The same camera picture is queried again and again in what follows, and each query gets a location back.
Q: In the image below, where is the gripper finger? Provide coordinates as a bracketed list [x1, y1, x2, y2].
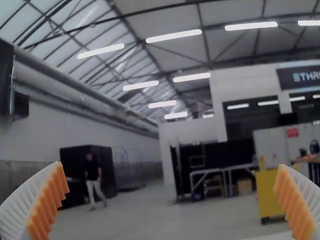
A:
[272, 163, 320, 240]
[0, 160, 71, 240]

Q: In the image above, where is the yellow wheeled cabinet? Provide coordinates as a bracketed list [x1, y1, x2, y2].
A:
[254, 155, 289, 225]

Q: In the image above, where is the person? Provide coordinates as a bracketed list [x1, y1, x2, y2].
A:
[83, 152, 109, 212]

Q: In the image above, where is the tall black cabinet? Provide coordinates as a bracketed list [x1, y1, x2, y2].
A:
[59, 144, 118, 210]

